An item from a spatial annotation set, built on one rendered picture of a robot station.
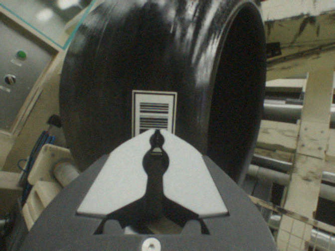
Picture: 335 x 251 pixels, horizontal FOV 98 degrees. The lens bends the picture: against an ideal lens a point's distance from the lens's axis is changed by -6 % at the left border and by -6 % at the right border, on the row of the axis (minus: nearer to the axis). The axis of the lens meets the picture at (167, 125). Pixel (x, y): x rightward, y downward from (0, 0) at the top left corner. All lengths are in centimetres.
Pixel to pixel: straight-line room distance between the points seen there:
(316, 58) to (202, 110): 72
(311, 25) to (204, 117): 69
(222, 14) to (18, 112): 73
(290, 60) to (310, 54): 7
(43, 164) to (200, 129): 38
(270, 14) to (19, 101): 102
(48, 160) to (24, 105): 37
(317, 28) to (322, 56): 11
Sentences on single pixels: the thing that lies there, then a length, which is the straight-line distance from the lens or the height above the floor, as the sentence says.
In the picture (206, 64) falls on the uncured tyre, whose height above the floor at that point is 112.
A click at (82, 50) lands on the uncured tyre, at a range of 26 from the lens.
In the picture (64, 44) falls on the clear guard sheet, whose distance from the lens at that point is 81.
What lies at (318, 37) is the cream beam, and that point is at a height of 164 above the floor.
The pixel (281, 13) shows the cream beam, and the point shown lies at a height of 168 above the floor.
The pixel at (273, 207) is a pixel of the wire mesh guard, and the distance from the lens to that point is 65.
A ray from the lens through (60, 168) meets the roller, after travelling 45.
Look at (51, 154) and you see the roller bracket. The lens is 46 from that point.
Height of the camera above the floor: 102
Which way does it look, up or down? 11 degrees up
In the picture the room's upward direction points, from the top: 21 degrees clockwise
